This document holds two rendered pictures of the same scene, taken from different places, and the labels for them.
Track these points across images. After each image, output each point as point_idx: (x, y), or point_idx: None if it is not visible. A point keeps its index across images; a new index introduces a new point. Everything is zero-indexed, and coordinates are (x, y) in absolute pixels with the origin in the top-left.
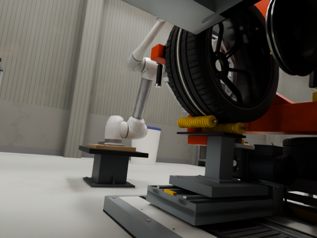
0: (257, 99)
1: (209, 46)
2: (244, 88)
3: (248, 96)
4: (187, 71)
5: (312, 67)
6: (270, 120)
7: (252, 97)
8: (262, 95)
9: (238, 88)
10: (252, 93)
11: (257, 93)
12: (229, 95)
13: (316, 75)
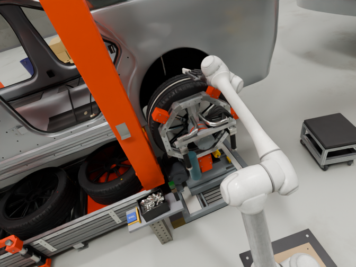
0: (174, 133)
1: (210, 103)
2: (167, 138)
3: (171, 138)
4: None
5: None
6: (154, 153)
7: (171, 136)
8: (169, 132)
9: (168, 140)
10: (169, 135)
11: (168, 133)
12: (173, 148)
13: (144, 118)
